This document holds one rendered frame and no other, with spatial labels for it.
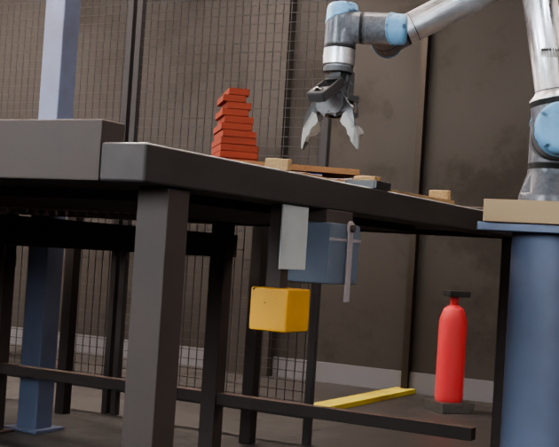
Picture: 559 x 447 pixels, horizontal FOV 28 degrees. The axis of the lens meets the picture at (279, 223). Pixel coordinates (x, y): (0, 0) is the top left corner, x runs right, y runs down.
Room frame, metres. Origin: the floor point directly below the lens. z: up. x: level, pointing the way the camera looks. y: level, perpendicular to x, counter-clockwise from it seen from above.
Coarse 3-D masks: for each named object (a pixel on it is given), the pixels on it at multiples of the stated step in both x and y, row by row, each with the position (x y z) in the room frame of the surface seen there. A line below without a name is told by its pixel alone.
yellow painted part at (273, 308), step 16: (272, 208) 2.07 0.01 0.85; (272, 224) 2.07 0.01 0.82; (272, 240) 2.07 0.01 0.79; (272, 256) 2.07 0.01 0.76; (272, 272) 2.07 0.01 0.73; (256, 288) 2.05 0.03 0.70; (272, 288) 2.03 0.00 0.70; (288, 288) 2.04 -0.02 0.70; (256, 304) 2.05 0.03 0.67; (272, 304) 2.03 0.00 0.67; (288, 304) 2.02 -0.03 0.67; (304, 304) 2.08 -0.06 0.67; (256, 320) 2.05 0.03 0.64; (272, 320) 2.03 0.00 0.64; (288, 320) 2.02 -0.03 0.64; (304, 320) 2.08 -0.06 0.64
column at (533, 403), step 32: (480, 224) 2.62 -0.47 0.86; (512, 224) 2.58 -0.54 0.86; (544, 224) 2.55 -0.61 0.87; (512, 256) 2.67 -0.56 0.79; (544, 256) 2.60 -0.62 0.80; (512, 288) 2.66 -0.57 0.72; (544, 288) 2.60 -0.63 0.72; (512, 320) 2.65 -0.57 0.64; (544, 320) 2.60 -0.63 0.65; (512, 352) 2.64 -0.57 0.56; (544, 352) 2.60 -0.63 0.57; (512, 384) 2.64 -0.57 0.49; (544, 384) 2.60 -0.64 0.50; (512, 416) 2.63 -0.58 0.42; (544, 416) 2.60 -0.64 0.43
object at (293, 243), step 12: (288, 216) 2.06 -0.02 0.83; (300, 216) 2.10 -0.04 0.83; (288, 228) 2.06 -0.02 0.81; (300, 228) 2.10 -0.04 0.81; (288, 240) 2.06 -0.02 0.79; (300, 240) 2.10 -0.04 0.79; (288, 252) 2.06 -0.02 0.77; (300, 252) 2.10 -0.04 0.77; (288, 264) 2.07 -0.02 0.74; (300, 264) 2.11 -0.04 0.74
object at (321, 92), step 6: (330, 78) 2.62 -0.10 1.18; (336, 78) 2.61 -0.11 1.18; (342, 78) 2.61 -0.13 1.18; (318, 84) 2.59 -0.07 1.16; (324, 84) 2.58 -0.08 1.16; (330, 84) 2.57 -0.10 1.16; (336, 84) 2.58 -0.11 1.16; (342, 84) 2.61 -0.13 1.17; (312, 90) 2.55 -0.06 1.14; (318, 90) 2.54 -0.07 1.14; (324, 90) 2.53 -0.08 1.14; (330, 90) 2.56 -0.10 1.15; (336, 90) 2.58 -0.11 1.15; (312, 96) 2.54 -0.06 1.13; (318, 96) 2.53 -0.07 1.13; (324, 96) 2.53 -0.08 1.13; (330, 96) 2.56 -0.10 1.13; (318, 102) 2.55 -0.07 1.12
